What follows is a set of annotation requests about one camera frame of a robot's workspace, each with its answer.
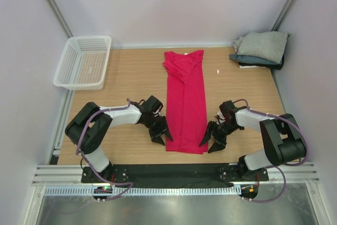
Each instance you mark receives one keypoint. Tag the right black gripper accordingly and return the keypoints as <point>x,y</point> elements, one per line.
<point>220,143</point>

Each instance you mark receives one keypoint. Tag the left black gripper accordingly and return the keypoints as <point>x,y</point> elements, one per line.
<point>162,127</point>

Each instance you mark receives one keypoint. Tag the red t-shirt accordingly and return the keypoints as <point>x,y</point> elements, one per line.
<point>186,113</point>

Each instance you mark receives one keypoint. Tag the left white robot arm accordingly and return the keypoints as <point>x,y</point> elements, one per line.
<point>90,125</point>

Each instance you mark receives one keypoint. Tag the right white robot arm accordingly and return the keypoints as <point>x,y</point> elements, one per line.
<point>283,141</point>

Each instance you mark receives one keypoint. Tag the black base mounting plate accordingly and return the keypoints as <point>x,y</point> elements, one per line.
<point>225,172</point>

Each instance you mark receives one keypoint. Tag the dark blue folded t-shirt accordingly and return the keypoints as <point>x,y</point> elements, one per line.
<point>253,60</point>

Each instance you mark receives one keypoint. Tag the white plastic basket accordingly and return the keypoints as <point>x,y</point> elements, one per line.
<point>83,63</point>

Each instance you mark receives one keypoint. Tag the grey folded t-shirt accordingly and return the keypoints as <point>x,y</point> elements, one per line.
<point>267,45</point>

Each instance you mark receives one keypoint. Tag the white slotted cable duct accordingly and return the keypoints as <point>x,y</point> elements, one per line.
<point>100,191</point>

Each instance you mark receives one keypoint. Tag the aluminium frame rail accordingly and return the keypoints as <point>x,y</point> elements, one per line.
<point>82,174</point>

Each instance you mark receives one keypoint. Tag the left aluminium corner post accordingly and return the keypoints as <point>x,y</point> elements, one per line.
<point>60,18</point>

